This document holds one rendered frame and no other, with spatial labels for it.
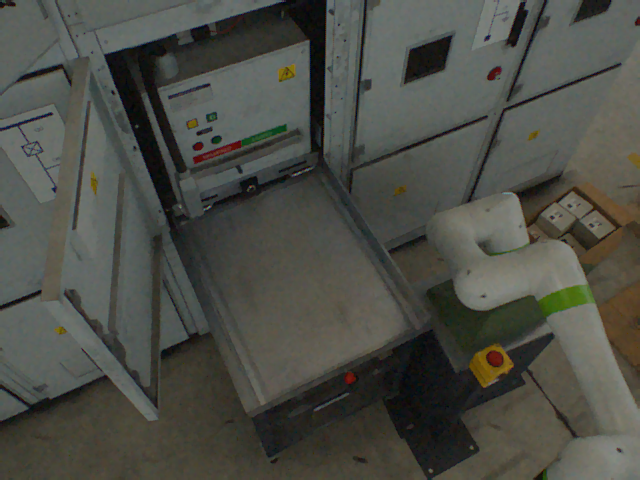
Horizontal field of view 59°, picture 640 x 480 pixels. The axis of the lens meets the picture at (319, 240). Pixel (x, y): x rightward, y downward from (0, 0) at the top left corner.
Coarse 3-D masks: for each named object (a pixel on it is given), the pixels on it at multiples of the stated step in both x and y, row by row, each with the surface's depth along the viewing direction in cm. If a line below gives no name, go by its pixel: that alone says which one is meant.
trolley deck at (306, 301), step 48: (288, 192) 200; (240, 240) 189; (288, 240) 189; (336, 240) 190; (240, 288) 180; (288, 288) 180; (336, 288) 180; (384, 288) 180; (240, 336) 171; (288, 336) 171; (336, 336) 171; (384, 336) 171; (240, 384) 163; (288, 384) 163
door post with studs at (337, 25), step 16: (336, 0) 149; (336, 16) 153; (336, 32) 157; (336, 48) 162; (336, 64) 167; (336, 80) 172; (336, 96) 178; (336, 112) 184; (336, 128) 190; (336, 144) 197; (336, 160) 204
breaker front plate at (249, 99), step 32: (256, 64) 159; (288, 64) 164; (160, 96) 152; (224, 96) 162; (256, 96) 168; (288, 96) 174; (192, 128) 166; (224, 128) 172; (256, 128) 178; (288, 128) 185; (192, 160) 176; (224, 160) 183; (256, 160) 190
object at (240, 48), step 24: (216, 24) 165; (240, 24) 165; (264, 24) 165; (288, 24) 165; (168, 48) 159; (192, 48) 159; (216, 48) 159; (240, 48) 159; (264, 48) 159; (192, 72) 154; (144, 120) 183
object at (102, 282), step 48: (96, 96) 138; (96, 144) 127; (96, 192) 123; (144, 192) 170; (96, 240) 119; (144, 240) 176; (48, 288) 97; (96, 288) 125; (144, 288) 169; (96, 336) 113; (144, 336) 163; (144, 384) 157
